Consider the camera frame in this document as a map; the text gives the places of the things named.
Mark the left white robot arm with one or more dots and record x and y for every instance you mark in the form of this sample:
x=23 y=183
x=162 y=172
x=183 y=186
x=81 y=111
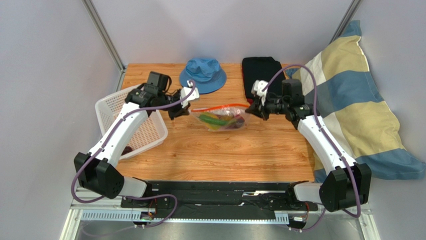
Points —
x=96 y=174

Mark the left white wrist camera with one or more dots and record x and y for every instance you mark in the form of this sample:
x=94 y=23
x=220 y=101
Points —
x=189 y=94

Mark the clear orange-zip bag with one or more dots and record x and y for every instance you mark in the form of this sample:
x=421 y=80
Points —
x=234 y=113

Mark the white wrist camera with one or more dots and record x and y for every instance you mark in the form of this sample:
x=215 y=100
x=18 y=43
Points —
x=189 y=94
x=260 y=91

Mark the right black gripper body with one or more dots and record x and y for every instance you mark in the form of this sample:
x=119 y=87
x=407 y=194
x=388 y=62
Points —
x=260 y=108

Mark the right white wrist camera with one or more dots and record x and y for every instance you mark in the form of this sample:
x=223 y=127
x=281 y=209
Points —
x=260 y=91

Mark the blue yellow checked pillow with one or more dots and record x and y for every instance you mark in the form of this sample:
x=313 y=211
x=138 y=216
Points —
x=354 y=111

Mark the blue bucket hat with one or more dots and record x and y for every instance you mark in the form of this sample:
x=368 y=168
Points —
x=207 y=74

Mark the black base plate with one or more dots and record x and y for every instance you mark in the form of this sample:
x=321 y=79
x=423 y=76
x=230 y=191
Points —
x=216 y=200

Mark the yellow green mango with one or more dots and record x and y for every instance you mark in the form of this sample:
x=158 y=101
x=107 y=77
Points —
x=210 y=127

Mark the green chili pepper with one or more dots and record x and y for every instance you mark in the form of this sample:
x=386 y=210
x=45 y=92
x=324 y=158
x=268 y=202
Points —
x=213 y=121

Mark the left aluminium corner post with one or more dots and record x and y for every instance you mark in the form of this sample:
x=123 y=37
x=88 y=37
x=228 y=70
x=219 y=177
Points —
x=101 y=28

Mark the right aluminium corner post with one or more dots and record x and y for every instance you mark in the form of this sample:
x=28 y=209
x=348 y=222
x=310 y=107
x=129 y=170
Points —
x=346 y=19

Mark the aluminium frame rail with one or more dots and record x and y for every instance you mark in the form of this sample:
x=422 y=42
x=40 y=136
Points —
x=105 y=219

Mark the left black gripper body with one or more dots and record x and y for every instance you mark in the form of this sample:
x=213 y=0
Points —
x=170 y=99

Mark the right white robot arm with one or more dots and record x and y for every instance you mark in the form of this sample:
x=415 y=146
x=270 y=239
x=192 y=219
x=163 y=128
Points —
x=347 y=183

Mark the aluminium corner post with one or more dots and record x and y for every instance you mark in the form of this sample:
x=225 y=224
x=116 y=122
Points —
x=346 y=19
x=101 y=28

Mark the black folded cloth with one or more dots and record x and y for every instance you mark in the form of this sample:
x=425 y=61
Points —
x=257 y=68

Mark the white plastic basket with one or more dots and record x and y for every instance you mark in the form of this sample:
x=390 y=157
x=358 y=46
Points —
x=150 y=134

